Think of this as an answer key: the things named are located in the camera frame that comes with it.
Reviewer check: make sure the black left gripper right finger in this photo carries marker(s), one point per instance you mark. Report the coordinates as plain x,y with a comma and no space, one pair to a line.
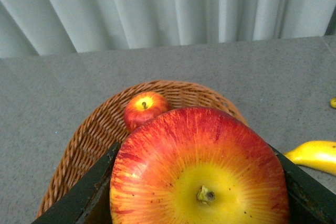
309,201

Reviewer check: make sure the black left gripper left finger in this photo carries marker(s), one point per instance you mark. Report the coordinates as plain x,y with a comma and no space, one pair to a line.
88,200

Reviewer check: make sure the red yellow apple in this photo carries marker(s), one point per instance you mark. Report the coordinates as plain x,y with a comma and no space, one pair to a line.
197,165

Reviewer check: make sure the yellow banana left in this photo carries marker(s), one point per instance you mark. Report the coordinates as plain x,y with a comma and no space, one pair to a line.
317,154

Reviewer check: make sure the brown wicker basket left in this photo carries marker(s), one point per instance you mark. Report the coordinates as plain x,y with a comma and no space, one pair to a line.
105,126

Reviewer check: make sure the yellow banana behind apple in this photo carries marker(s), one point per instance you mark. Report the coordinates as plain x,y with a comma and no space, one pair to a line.
332,102

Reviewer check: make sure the small red apple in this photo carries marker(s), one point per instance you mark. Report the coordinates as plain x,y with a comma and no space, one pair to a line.
143,108

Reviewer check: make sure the pale pleated curtain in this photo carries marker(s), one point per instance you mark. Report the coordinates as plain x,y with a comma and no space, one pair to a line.
53,27

